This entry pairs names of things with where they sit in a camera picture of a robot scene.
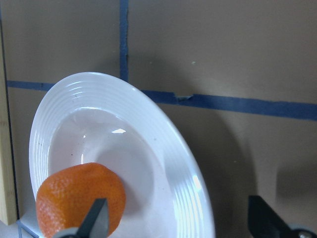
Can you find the white ribbed ceramic plate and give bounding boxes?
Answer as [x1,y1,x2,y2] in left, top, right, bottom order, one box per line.
[29,72,215,238]

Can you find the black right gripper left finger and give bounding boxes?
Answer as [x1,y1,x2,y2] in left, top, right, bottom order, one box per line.
[76,198,109,238]

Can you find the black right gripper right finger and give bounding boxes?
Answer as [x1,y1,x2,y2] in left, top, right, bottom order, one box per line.
[248,195,317,238]

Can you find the orange mandarin fruit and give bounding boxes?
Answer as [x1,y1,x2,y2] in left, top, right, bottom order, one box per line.
[36,163,126,238]

